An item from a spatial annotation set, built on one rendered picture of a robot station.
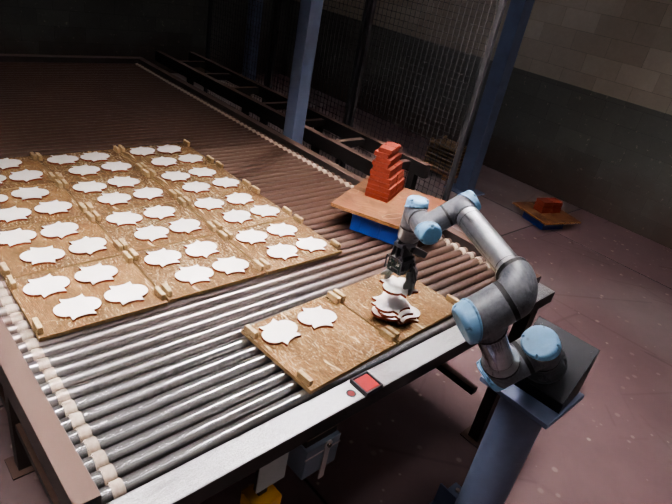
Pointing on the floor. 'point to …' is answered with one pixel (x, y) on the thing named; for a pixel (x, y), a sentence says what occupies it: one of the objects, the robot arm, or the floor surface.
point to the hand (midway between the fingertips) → (398, 286)
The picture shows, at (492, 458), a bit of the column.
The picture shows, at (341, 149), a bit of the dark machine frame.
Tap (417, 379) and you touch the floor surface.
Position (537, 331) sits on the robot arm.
